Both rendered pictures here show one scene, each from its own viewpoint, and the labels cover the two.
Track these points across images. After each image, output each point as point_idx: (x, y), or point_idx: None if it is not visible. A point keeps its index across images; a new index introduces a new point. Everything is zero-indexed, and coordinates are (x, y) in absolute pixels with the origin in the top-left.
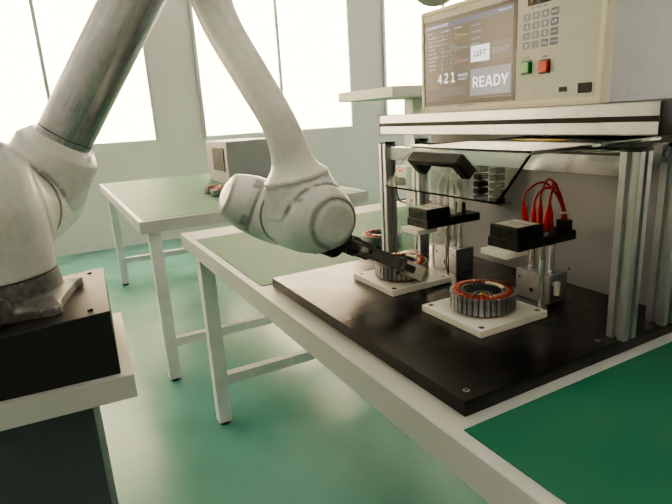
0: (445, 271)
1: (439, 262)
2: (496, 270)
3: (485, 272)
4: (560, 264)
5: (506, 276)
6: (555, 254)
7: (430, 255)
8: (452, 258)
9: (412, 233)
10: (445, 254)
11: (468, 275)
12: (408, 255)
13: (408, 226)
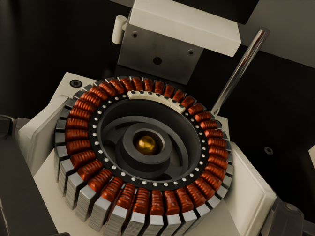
0: (216, 110)
1: (137, 59)
2: (214, 53)
3: (212, 64)
4: (310, 42)
5: (247, 70)
6: (310, 27)
7: (56, 17)
8: (186, 57)
9: (206, 46)
10: (236, 78)
11: (208, 85)
12: (139, 97)
13: (158, 3)
